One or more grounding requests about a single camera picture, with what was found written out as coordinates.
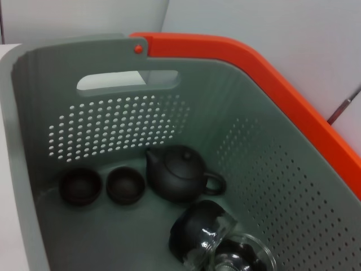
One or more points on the small dark clay teacup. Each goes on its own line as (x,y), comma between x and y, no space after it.
(80,186)
(125,185)

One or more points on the grey-green perforated storage bin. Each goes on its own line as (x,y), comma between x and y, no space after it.
(253,169)

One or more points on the black clay teapot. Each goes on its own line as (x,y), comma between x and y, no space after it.
(177,175)

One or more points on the thin grey metal strip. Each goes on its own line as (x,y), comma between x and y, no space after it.
(339,111)

